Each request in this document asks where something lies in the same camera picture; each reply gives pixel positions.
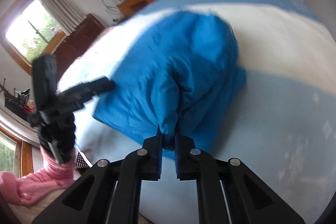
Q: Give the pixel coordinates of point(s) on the dark wooden headboard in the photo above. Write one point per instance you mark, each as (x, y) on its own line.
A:
(77, 43)

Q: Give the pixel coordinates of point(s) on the model ship on sill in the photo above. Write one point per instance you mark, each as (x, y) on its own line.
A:
(18, 102)

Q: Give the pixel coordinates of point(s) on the window with wooden frame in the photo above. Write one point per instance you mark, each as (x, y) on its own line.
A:
(28, 30)

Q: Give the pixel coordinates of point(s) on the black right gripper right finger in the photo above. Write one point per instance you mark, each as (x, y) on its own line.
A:
(185, 165)

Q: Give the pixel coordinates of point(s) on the striped grey curtain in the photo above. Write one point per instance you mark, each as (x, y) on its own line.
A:
(65, 14)

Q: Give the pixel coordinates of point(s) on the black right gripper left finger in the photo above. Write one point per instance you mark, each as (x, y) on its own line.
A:
(151, 169)

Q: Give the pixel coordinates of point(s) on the white and blue bedspread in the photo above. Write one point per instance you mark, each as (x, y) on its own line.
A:
(282, 123)

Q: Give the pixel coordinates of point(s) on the black gloved left hand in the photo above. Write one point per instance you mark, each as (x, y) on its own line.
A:
(58, 139)

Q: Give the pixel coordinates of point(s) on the blue puffer jacket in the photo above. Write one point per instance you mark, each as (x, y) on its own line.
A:
(180, 76)

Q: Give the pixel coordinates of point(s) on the wooden desk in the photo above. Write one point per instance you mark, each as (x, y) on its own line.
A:
(130, 7)

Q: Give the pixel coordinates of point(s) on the pink sleeved left forearm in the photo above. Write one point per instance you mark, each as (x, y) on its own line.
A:
(33, 187)

